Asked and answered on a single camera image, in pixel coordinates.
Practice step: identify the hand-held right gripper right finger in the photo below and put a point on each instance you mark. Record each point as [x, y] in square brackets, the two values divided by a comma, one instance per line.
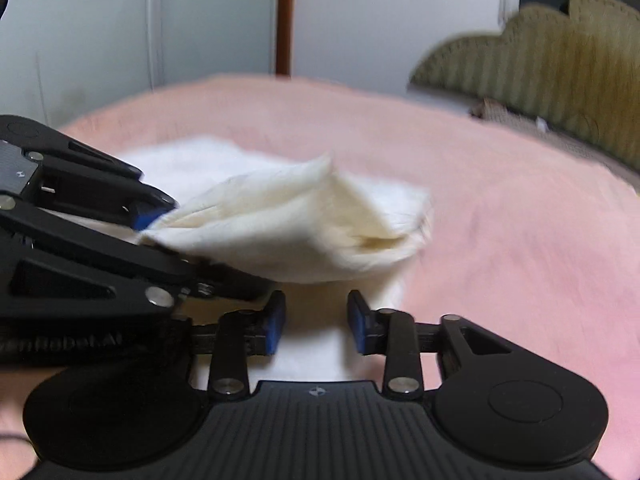
[356, 325]

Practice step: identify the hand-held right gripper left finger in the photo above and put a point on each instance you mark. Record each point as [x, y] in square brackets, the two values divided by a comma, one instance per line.
[275, 324]

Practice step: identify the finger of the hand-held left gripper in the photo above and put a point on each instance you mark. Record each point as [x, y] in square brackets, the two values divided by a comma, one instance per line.
[225, 280]
[147, 220]

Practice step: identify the white pants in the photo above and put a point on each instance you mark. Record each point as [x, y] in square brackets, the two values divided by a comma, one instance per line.
[300, 230]

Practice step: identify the pink blanket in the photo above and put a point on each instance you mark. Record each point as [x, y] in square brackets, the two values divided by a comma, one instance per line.
[500, 235]

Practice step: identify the olive scalloped headboard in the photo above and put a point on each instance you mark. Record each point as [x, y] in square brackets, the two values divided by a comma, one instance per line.
[550, 70]

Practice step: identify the white wall conduit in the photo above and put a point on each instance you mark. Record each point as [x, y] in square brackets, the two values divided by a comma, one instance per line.
[150, 25]

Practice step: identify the brown wooden post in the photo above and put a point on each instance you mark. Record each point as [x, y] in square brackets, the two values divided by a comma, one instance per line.
[285, 15]

